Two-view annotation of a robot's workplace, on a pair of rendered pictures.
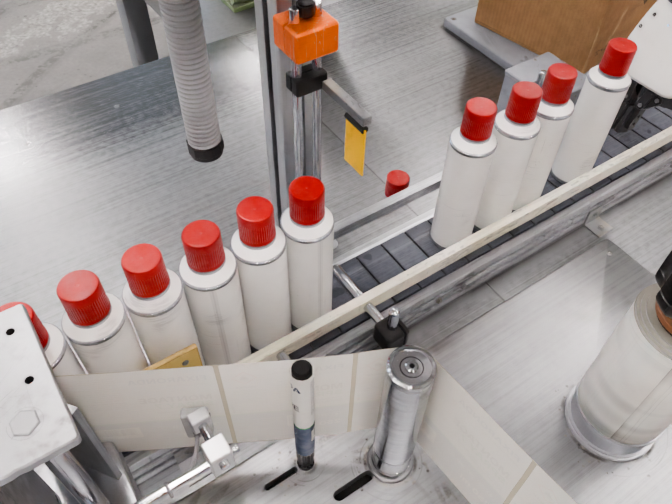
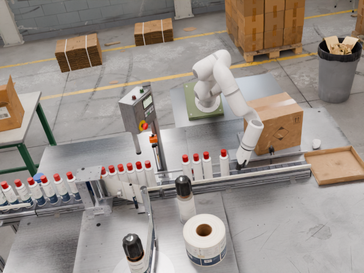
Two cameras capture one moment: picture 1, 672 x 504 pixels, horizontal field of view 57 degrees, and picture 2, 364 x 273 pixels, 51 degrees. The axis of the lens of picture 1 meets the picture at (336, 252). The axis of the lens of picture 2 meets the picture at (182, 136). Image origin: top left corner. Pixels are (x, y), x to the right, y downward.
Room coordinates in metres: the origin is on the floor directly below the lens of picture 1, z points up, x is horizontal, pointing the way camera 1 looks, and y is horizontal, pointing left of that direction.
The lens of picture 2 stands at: (-0.81, -1.11, 2.46)
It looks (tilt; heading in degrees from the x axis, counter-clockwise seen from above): 37 degrees down; 36
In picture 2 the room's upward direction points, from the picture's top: 9 degrees counter-clockwise
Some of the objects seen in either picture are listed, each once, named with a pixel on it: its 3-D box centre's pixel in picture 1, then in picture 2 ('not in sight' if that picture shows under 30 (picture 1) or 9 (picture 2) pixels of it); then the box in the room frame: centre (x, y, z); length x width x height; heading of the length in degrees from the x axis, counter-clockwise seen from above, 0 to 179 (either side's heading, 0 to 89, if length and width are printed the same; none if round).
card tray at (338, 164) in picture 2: not in sight; (336, 164); (1.04, -0.88, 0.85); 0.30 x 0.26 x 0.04; 125
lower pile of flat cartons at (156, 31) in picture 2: not in sight; (153, 31); (4.08, 2.68, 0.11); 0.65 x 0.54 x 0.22; 124
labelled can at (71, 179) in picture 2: not in sight; (73, 186); (0.14, 0.40, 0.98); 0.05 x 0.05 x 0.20
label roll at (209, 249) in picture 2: not in sight; (205, 239); (0.15, -0.46, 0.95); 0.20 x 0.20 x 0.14
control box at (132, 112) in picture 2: not in sight; (138, 110); (0.47, 0.07, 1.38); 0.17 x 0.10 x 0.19; 0
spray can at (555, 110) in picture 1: (538, 142); (207, 166); (0.60, -0.25, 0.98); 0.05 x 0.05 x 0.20
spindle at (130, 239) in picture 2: not in sight; (136, 258); (-0.12, -0.27, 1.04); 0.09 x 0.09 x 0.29
